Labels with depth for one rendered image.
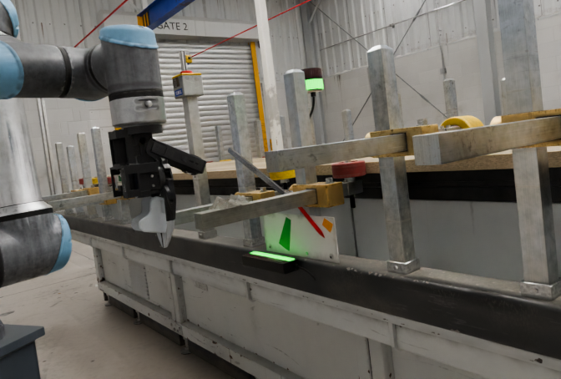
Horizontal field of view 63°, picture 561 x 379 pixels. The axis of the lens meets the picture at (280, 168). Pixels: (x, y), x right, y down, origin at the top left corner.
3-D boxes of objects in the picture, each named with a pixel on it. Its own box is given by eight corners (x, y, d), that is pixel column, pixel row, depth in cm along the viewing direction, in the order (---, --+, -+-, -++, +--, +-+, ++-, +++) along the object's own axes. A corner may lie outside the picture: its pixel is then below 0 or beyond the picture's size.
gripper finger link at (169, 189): (158, 220, 80) (151, 171, 80) (167, 218, 81) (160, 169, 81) (169, 222, 77) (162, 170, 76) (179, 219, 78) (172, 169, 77)
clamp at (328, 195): (328, 208, 99) (325, 184, 98) (289, 206, 109) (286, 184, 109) (346, 203, 102) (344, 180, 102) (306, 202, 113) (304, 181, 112)
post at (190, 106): (204, 239, 145) (186, 96, 143) (198, 238, 149) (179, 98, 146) (217, 236, 148) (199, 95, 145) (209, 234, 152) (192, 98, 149)
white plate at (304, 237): (337, 264, 98) (332, 217, 98) (265, 250, 119) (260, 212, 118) (340, 263, 99) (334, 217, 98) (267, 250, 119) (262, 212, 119)
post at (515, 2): (552, 312, 66) (520, -26, 64) (526, 307, 69) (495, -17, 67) (561, 305, 68) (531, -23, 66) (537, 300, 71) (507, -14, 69)
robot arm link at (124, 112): (151, 103, 85) (174, 94, 77) (154, 128, 85) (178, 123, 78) (102, 104, 79) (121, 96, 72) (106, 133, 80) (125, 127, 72)
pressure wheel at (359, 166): (354, 211, 105) (348, 161, 104) (329, 209, 111) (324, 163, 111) (376, 204, 110) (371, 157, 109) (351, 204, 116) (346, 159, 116)
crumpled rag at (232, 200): (221, 210, 84) (219, 198, 84) (203, 209, 90) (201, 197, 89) (260, 202, 90) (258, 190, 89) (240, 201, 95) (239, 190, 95)
